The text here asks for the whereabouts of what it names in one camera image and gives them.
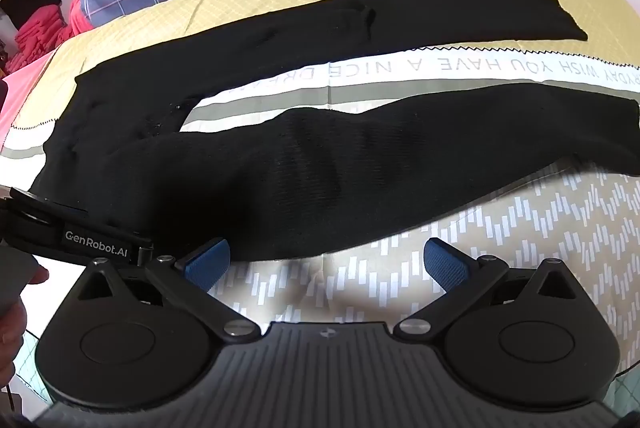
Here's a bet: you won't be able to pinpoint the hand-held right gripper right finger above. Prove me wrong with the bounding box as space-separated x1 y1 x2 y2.
394 238 582 338

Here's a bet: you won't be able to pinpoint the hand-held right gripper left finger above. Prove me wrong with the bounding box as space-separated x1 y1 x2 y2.
75 237 258 342

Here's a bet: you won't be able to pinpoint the black pants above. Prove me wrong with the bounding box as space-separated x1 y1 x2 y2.
30 0 640 261

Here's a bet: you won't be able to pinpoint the person's left hand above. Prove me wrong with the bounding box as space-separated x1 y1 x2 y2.
0 264 51 386

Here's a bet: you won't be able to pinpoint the red bedspread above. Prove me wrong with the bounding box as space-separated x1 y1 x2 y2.
69 0 97 39

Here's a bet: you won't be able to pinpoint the yellow printed blanket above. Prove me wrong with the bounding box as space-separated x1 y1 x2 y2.
0 0 640 389

